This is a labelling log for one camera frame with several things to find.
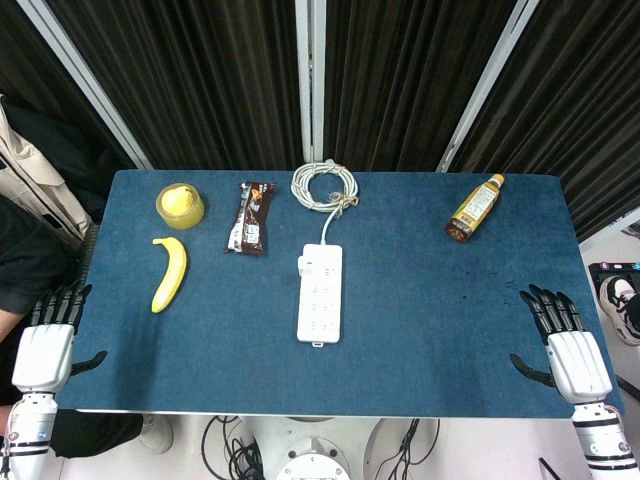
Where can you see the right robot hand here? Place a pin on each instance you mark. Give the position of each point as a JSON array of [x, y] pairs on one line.
[[577, 367]]

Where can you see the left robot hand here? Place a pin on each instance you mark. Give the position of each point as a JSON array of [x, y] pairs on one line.
[[42, 357]]

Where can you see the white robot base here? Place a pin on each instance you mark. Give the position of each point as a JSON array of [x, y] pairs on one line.
[[312, 457]]

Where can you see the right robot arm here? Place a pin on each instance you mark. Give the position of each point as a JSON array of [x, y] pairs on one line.
[[602, 440]]

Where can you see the white power strip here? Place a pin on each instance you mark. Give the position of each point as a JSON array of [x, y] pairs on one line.
[[321, 305]]

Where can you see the white and black sneaker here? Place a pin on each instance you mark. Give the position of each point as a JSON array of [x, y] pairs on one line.
[[620, 305]]

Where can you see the yellow banana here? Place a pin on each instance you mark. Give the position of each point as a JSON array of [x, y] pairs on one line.
[[172, 277]]

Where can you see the blue table mat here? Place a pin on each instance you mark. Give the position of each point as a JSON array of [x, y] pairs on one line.
[[400, 325]]

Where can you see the yellow-labelled drink bottle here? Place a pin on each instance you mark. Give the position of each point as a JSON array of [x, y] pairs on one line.
[[475, 207]]

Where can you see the beige jacket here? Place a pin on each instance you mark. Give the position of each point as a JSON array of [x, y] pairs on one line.
[[30, 165]]

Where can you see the yellow fruit jelly cup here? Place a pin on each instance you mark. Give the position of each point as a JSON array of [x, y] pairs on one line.
[[180, 206]]

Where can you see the brown snack wrapper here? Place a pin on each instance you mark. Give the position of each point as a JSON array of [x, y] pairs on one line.
[[250, 220]]

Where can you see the black pleated curtain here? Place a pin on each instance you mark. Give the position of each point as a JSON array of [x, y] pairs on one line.
[[210, 75]]

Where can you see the white frame post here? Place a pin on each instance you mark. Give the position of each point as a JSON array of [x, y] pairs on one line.
[[85, 85], [311, 75], [487, 85]]

